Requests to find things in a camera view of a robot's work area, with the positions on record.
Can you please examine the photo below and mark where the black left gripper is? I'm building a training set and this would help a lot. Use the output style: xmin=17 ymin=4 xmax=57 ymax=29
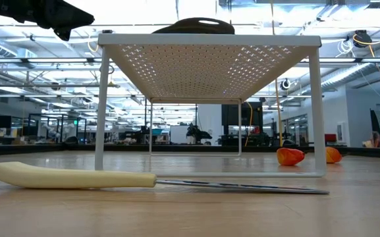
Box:
xmin=3 ymin=0 xmax=95 ymax=42

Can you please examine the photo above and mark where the cream handled knife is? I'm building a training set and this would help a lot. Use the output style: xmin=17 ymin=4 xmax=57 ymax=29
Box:
xmin=0 ymin=161 xmax=330 ymax=196

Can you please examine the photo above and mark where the small orange red pepper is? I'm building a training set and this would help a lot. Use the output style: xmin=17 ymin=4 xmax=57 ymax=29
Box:
xmin=325 ymin=146 xmax=344 ymax=165
xmin=276 ymin=147 xmax=306 ymax=167

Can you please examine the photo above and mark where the red grey collapsible colander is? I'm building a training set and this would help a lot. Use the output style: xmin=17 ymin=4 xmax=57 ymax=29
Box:
xmin=151 ymin=16 xmax=236 ymax=36

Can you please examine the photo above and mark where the white perforated metal shelf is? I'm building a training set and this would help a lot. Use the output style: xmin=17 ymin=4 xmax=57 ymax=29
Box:
xmin=94 ymin=33 xmax=327 ymax=178

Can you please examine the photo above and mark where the whiteboard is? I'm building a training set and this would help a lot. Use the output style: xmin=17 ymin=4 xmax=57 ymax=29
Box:
xmin=169 ymin=124 xmax=190 ymax=145

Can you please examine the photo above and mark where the person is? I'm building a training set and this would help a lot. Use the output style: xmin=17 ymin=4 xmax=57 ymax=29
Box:
xmin=362 ymin=130 xmax=380 ymax=149

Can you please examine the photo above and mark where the black wall screen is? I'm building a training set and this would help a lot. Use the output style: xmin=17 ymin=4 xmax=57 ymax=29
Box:
xmin=221 ymin=101 xmax=264 ymax=126

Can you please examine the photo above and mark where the black ceiling cable reel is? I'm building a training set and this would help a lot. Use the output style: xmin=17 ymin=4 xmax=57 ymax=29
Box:
xmin=353 ymin=29 xmax=373 ymax=49
xmin=279 ymin=78 xmax=292 ymax=92

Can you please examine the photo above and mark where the yellow hanging cable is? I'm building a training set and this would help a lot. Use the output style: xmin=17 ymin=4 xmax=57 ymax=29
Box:
xmin=269 ymin=0 xmax=285 ymax=148

